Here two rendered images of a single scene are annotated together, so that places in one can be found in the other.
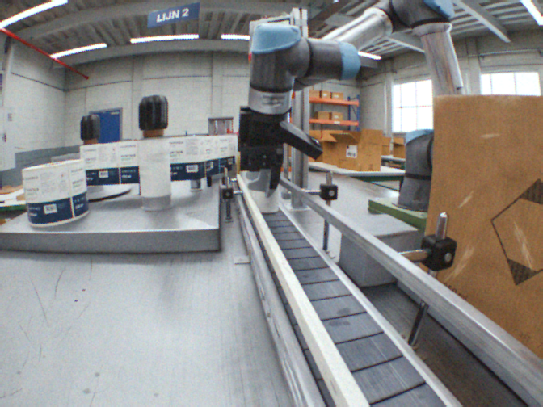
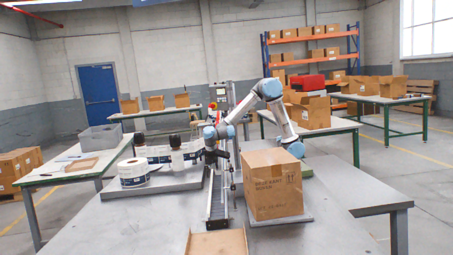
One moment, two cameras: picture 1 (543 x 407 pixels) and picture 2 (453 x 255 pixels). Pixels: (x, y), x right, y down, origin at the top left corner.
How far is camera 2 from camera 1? 152 cm
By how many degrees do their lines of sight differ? 11
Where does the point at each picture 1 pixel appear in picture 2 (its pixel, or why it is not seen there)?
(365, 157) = (315, 119)
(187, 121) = (183, 74)
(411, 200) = not seen: hidden behind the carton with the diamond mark
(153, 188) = (178, 168)
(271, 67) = (208, 141)
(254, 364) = (203, 210)
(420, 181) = not seen: hidden behind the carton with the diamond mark
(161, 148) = (180, 154)
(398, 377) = (221, 207)
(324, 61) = (222, 136)
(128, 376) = (178, 214)
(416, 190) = not seen: hidden behind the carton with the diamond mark
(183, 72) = (172, 22)
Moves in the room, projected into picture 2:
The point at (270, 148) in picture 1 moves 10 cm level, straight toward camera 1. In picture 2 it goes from (213, 158) to (210, 163)
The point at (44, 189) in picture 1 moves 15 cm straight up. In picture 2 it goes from (134, 172) to (130, 151)
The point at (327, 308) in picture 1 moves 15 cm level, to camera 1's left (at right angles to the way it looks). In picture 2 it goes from (217, 198) to (191, 199)
